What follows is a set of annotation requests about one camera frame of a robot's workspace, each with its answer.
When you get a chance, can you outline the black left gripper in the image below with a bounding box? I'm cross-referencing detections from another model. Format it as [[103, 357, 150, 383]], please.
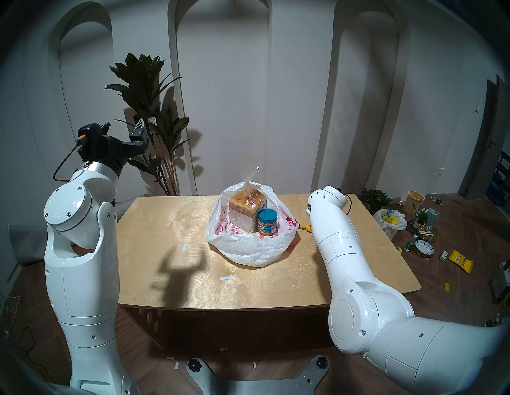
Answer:
[[77, 118, 149, 178]]

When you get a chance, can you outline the bread loaf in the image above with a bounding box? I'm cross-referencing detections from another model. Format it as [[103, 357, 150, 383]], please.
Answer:
[[229, 165, 267, 233]]

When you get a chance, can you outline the peanut butter jar blue lid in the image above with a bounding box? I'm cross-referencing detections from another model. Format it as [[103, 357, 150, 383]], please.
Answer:
[[257, 208, 278, 236]]

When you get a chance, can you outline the white plastic shopping bag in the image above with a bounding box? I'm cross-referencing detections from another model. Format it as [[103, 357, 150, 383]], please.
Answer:
[[204, 182, 300, 268]]

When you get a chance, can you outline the tall dark-leaved potted plant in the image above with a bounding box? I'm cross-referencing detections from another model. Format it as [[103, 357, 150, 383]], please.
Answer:
[[104, 53, 192, 196]]

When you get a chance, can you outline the small green potted plant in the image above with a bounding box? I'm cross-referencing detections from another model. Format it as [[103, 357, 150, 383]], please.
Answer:
[[360, 188, 393, 213]]

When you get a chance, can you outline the white bin with plastic liner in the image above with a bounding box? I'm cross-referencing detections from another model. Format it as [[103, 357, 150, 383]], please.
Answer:
[[373, 208, 408, 239]]

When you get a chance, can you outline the beige paper bucket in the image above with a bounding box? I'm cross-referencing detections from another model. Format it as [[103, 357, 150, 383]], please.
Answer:
[[403, 191, 425, 215]]

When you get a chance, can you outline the yellow snack packet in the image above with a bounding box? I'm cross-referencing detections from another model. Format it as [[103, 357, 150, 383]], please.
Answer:
[[449, 250, 474, 274]]

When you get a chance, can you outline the grey door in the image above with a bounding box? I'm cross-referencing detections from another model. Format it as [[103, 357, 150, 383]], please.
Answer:
[[458, 75, 510, 199]]

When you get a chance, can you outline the black shelf rack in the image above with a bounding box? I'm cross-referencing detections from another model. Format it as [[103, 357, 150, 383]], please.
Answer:
[[494, 151, 510, 194]]

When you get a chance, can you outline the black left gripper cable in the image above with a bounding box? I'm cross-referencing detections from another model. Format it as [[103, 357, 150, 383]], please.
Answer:
[[53, 143, 82, 183]]

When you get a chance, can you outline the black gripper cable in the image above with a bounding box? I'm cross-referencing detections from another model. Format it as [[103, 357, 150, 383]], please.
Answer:
[[53, 143, 82, 183], [335, 187, 352, 216]]

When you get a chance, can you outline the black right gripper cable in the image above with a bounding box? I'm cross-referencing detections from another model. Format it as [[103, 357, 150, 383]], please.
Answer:
[[335, 187, 352, 216]]

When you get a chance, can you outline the grey metal robot base plate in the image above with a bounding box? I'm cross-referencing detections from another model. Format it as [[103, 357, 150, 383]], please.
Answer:
[[186, 356, 330, 395]]

